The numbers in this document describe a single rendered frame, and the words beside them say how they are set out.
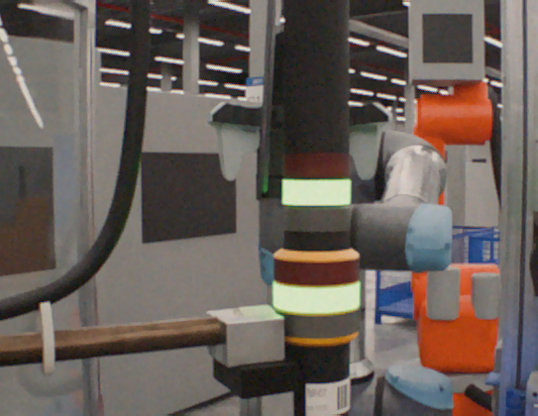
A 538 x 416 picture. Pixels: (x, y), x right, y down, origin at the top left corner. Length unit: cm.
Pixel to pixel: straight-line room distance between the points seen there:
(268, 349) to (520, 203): 102
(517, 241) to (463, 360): 314
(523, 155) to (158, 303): 347
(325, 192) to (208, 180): 447
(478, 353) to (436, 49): 184
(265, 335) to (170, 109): 426
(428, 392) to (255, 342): 90
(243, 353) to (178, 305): 434
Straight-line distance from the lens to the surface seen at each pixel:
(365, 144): 58
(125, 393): 448
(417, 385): 122
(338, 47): 36
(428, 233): 78
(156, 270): 451
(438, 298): 429
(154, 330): 33
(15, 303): 32
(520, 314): 137
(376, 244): 78
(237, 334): 34
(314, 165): 35
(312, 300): 35
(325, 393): 36
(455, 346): 441
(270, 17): 37
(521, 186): 133
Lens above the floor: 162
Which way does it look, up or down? 4 degrees down
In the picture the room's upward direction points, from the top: straight up
